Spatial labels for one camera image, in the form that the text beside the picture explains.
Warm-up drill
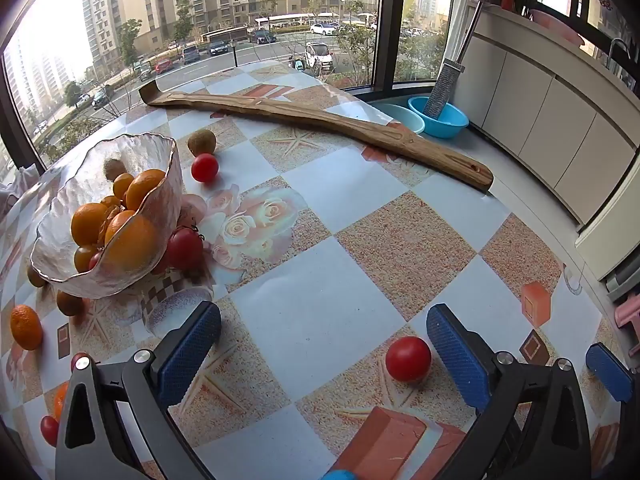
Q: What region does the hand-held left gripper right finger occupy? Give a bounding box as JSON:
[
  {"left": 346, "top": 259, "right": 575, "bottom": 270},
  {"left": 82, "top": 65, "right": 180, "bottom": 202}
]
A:
[{"left": 426, "top": 303, "right": 593, "bottom": 480}]

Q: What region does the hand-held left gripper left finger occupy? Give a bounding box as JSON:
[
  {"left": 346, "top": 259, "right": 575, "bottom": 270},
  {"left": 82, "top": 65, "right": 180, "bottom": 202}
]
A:
[{"left": 54, "top": 301, "right": 222, "bottom": 480}]

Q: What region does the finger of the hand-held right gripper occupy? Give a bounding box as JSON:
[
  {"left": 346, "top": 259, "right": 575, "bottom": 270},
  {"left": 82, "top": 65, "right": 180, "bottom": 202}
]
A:
[{"left": 586, "top": 342, "right": 635, "bottom": 403}]

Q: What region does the pink plastic stool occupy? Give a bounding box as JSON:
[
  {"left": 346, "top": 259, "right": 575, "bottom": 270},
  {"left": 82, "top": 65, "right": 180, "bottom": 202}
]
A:
[{"left": 614, "top": 294, "right": 640, "bottom": 356}]

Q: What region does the printed checkered tablecloth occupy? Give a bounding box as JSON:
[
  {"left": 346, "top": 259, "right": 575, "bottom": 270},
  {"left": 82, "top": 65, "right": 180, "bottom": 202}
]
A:
[{"left": 0, "top": 60, "right": 626, "bottom": 480}]

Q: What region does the clear glass bowl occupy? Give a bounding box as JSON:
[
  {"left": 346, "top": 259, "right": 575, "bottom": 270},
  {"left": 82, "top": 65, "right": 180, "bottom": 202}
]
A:
[{"left": 31, "top": 132, "right": 182, "bottom": 299}]

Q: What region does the light blue plastic basin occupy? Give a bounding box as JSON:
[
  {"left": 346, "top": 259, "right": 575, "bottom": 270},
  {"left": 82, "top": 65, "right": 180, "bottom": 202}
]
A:
[{"left": 370, "top": 104, "right": 426, "bottom": 136}]

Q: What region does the beige cabinet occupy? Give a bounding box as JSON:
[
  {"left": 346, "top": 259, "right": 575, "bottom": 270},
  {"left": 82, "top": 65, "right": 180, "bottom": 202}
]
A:
[{"left": 470, "top": 5, "right": 640, "bottom": 281}]

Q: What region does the long wooden board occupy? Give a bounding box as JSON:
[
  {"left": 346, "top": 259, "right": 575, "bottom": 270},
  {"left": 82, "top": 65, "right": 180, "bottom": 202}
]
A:
[{"left": 138, "top": 81, "right": 494, "bottom": 192}]

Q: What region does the metal faucet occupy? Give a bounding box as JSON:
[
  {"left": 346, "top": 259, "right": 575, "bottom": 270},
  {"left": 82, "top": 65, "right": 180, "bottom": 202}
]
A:
[{"left": 606, "top": 37, "right": 632, "bottom": 70}]

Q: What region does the pink basin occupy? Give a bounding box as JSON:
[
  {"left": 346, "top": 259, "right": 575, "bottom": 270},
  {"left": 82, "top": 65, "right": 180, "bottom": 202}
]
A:
[{"left": 529, "top": 8, "right": 586, "bottom": 48}]

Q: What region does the black window frame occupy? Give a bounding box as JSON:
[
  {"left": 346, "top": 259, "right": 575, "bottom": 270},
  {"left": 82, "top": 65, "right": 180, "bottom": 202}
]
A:
[{"left": 0, "top": 0, "right": 473, "bottom": 176}]

